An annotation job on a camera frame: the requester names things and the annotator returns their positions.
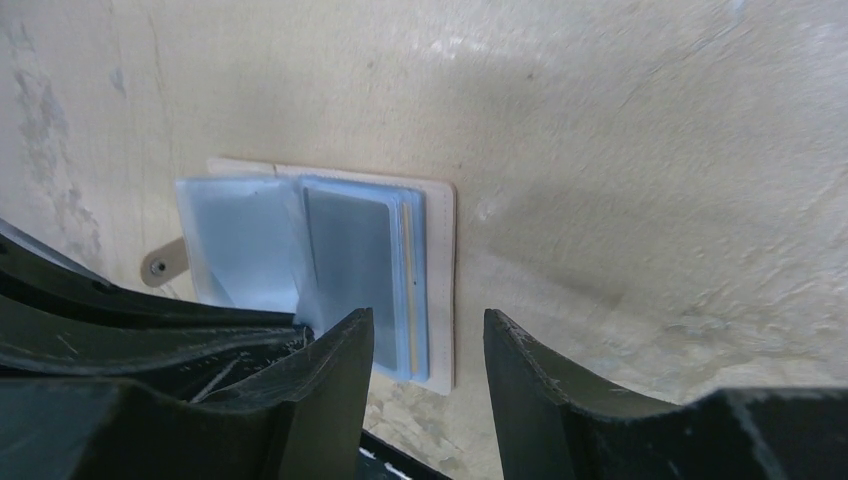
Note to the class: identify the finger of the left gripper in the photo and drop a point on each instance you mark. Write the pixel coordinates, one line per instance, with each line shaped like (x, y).
(183, 363)
(36, 275)

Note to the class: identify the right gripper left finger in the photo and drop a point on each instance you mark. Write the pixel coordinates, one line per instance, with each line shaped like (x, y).
(315, 399)

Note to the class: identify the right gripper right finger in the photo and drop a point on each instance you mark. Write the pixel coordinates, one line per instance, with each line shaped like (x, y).
(546, 405)

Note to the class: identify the dark grey credit card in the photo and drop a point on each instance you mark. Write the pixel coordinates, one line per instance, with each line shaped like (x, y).
(352, 246)

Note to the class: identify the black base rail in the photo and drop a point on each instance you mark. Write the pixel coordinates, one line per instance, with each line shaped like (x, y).
(378, 460)

